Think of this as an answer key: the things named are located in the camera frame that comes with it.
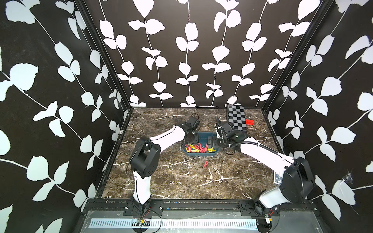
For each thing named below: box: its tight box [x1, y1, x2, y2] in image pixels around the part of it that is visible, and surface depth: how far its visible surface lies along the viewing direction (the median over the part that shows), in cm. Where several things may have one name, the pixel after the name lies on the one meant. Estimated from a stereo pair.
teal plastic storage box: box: [183, 132, 221, 157], surface depth 95 cm
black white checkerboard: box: [226, 104, 247, 131], surface depth 113 cm
